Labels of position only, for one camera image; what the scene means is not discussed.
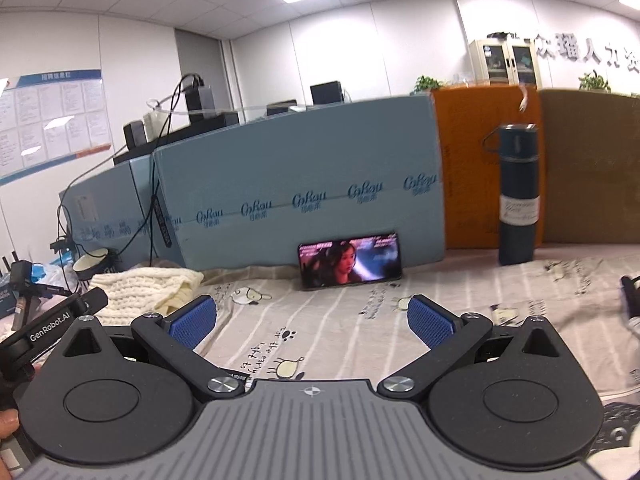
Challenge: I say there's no person's left hand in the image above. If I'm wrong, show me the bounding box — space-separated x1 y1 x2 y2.
0 408 20 442

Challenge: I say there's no cream knitted folded sweater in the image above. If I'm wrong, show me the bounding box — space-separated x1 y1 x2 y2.
90 268 204 326

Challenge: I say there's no black and white bowl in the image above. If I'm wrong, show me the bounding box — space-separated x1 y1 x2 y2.
73 248 115 282

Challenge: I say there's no smartphone playing video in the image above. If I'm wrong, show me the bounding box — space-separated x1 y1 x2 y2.
297 232 402 290

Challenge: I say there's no large blue foam board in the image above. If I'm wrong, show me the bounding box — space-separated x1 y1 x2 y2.
154 95 446 270

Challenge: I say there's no dark blue thermos bottle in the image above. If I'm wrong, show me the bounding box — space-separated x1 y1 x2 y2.
482 124 540 266

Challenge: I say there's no orange board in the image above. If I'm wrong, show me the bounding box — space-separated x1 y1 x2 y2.
432 84 544 249

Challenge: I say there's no brown cardboard board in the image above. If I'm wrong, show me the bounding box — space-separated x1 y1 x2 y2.
539 89 639 244

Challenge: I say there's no green potted plant left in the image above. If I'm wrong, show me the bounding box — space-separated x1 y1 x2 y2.
412 76 444 94

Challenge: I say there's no green potted plant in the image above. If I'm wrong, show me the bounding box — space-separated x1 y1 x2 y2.
578 70 612 93
412 76 444 94

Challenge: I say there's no black computer monitor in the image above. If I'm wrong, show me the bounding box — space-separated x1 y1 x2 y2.
310 80 344 105

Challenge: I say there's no white glass door cabinet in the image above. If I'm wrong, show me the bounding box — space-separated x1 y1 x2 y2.
469 38 541 87

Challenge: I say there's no green potted plant right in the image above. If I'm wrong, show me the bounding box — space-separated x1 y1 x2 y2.
578 70 612 93

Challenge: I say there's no black cable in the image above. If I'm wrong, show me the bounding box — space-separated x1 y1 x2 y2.
54 71 206 266

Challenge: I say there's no wall information poster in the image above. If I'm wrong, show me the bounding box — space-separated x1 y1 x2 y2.
0 70 112 184

